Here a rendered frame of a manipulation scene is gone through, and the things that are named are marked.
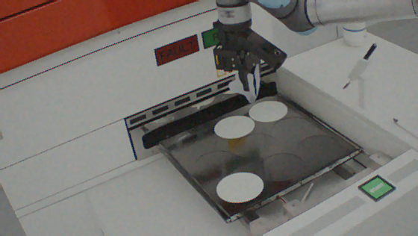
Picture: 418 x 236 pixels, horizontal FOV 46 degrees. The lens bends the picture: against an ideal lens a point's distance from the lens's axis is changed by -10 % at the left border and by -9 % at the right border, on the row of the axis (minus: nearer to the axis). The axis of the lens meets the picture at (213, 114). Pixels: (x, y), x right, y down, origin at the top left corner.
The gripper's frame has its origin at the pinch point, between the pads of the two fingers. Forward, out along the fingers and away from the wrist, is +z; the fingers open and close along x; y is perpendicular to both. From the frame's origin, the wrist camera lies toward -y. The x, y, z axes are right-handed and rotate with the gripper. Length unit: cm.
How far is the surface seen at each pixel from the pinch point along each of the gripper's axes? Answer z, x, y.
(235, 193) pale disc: 9.3, 23.1, -5.1
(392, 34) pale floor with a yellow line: 99, -267, 15
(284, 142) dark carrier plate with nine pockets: 9.3, 2.7, -8.0
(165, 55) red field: -10.5, 2.6, 21.3
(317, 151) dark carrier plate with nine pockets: 9.4, 4.1, -17.0
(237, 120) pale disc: 9.2, -2.8, 7.2
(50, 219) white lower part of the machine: 22, 38, 44
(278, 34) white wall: 72, -187, 76
